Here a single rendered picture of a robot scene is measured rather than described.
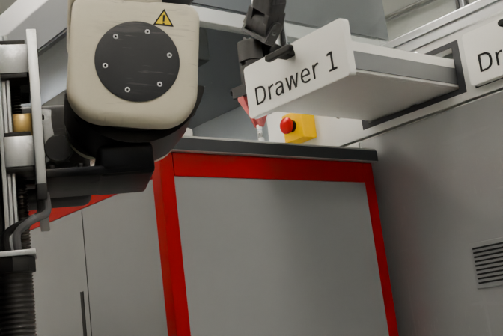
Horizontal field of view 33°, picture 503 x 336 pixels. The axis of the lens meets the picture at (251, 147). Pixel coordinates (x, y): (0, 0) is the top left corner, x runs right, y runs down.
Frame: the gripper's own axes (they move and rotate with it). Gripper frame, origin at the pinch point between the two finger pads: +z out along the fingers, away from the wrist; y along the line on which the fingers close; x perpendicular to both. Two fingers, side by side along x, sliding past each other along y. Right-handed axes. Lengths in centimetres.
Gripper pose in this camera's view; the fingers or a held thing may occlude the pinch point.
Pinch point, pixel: (259, 123)
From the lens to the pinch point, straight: 194.6
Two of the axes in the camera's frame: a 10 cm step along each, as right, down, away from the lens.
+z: 1.2, 9.7, -2.2
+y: -7.4, 2.4, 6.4
